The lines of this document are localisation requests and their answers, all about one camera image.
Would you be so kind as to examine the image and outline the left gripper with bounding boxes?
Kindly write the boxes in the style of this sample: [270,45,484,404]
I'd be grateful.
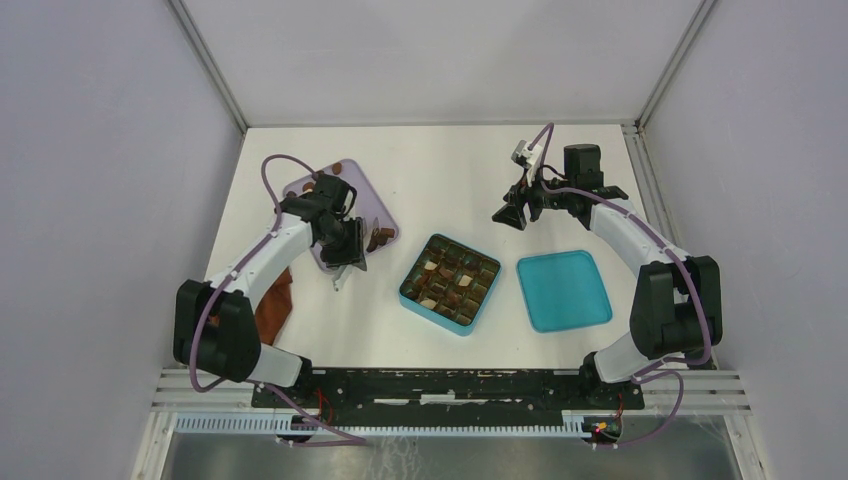
[317,215,367,274]

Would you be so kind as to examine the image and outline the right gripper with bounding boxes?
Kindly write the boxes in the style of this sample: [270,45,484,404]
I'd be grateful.
[492,165,575,231]

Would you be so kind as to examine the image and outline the metal kitchen tongs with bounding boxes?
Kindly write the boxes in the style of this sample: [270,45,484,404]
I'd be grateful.
[332,217,371,292]

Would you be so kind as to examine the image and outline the teal chocolate box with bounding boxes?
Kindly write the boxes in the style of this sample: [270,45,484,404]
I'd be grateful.
[398,233,502,337]

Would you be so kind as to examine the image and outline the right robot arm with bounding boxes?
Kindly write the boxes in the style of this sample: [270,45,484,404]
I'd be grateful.
[492,141,723,408]

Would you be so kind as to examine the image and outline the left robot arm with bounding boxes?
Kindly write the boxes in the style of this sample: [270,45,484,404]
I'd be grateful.
[173,175,367,408]

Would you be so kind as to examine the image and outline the purple tray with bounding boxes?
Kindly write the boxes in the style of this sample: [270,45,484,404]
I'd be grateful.
[318,158,400,258]

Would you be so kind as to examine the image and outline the brown cloth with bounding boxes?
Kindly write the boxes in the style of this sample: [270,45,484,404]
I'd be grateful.
[255,268,293,345]

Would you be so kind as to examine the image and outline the teal box lid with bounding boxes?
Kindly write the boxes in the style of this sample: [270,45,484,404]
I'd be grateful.
[516,250,613,333]

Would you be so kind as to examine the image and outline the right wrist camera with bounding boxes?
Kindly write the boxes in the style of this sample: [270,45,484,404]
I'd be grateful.
[511,140,543,177]

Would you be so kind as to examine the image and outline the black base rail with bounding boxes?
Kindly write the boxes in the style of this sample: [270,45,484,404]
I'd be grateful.
[284,368,645,428]

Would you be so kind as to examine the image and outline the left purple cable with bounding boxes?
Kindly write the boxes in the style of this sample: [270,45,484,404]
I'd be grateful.
[188,154,369,448]

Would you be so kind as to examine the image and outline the purple cable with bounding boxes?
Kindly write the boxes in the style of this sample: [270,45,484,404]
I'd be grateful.
[526,122,713,448]
[188,154,369,448]

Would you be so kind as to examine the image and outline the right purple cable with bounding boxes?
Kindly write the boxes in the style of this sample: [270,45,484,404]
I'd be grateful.
[526,122,713,448]

